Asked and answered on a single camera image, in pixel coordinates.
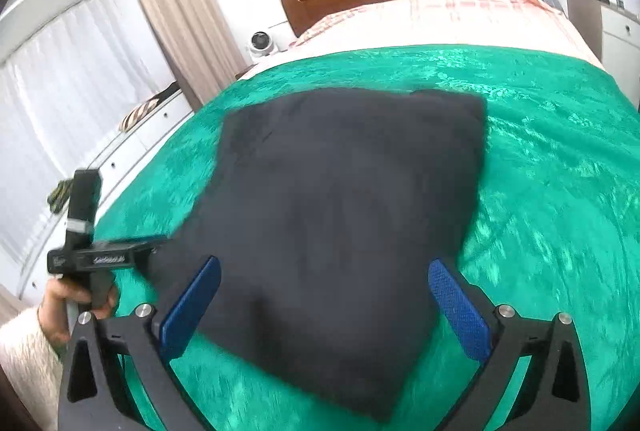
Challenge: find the black puffer jacket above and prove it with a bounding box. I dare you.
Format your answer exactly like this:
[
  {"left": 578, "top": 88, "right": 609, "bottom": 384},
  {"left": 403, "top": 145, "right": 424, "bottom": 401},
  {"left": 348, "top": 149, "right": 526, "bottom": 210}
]
[{"left": 143, "top": 89, "right": 487, "bottom": 422}]

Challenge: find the cream knit sleeve forearm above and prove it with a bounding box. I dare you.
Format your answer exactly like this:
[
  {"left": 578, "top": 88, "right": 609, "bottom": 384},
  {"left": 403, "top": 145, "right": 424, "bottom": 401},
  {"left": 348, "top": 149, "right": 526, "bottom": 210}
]
[{"left": 1, "top": 307, "right": 62, "bottom": 430}]

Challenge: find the person left hand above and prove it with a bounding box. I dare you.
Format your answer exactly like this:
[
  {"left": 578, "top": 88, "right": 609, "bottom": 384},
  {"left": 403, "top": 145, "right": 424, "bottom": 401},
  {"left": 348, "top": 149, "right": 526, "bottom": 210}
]
[{"left": 37, "top": 278, "right": 93, "bottom": 349}]

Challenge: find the white windowsill cabinet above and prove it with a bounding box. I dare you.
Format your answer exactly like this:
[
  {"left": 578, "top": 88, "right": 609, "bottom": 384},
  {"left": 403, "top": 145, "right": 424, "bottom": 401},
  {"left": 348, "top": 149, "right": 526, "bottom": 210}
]
[{"left": 14, "top": 82, "right": 196, "bottom": 302}]

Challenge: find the striped cloth on windowsill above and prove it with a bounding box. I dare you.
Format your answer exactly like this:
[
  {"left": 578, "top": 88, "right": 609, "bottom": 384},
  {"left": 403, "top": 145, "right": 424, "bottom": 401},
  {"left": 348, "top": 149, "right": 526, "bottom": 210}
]
[{"left": 119, "top": 99, "right": 160, "bottom": 133}]

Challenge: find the white sheer curtain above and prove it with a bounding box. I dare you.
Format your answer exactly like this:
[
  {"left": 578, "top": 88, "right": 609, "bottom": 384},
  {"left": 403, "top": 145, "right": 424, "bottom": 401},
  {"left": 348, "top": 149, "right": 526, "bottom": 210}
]
[{"left": 1, "top": 0, "right": 174, "bottom": 263}]

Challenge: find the beige curtain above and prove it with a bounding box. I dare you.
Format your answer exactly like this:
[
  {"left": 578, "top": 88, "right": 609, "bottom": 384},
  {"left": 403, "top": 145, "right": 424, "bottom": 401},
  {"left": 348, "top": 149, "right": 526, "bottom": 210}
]
[{"left": 139, "top": 0, "right": 248, "bottom": 110}]

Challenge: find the white round fan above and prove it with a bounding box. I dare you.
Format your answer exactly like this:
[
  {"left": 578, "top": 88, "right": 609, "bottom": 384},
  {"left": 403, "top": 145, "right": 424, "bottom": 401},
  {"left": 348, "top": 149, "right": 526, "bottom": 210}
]
[{"left": 250, "top": 30, "right": 278, "bottom": 58}]

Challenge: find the white bedside cabinet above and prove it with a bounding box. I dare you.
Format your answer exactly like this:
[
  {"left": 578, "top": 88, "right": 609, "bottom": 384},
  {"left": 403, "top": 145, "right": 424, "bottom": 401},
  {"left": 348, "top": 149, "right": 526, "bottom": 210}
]
[{"left": 566, "top": 0, "right": 640, "bottom": 110}]

